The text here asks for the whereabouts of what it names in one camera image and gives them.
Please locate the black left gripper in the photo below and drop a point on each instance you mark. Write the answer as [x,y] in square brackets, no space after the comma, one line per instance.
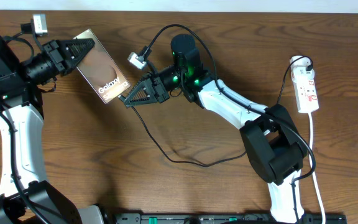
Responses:
[69,63]

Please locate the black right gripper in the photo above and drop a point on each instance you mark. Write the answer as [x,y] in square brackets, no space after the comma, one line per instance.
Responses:
[155,90]

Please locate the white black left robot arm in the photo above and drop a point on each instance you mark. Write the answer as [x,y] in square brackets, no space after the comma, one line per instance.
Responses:
[24,185]

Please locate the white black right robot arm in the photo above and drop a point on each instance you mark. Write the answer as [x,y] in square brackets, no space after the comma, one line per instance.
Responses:
[273,145]

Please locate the white power strip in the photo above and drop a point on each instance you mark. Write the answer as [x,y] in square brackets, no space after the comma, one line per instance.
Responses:
[302,76]

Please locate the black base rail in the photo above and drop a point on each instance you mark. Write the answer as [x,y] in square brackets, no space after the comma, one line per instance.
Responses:
[228,218]

